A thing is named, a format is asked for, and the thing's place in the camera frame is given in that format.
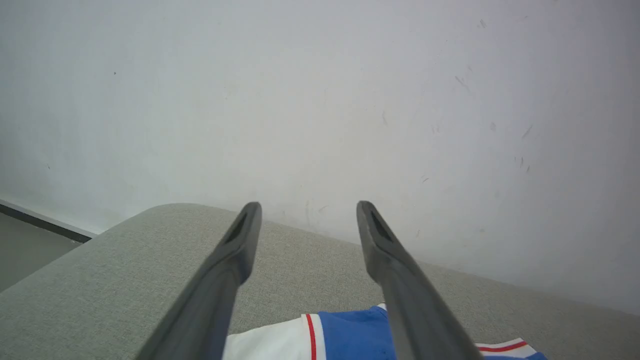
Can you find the grey fabric sofa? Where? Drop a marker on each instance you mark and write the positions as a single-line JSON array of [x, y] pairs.
[[100, 300]]

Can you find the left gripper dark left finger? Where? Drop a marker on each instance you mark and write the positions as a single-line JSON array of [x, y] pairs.
[[210, 305]]

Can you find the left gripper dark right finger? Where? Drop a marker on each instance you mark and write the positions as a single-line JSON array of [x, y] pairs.
[[415, 315]]

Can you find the blue shirt white red trim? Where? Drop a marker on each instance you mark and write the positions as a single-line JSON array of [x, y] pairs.
[[350, 335]]

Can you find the dark baseboard strip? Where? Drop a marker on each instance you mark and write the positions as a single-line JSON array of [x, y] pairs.
[[45, 225]]

